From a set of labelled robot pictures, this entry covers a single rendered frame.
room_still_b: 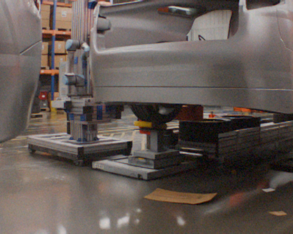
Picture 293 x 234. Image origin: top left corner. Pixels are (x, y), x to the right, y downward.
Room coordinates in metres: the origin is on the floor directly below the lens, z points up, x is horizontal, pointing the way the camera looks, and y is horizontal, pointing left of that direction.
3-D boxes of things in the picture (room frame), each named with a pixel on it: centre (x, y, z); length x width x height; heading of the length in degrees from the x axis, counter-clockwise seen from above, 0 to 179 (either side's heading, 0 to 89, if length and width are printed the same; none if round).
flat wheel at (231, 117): (5.56, -1.25, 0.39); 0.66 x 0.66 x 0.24
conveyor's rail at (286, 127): (5.39, -1.62, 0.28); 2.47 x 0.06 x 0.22; 137
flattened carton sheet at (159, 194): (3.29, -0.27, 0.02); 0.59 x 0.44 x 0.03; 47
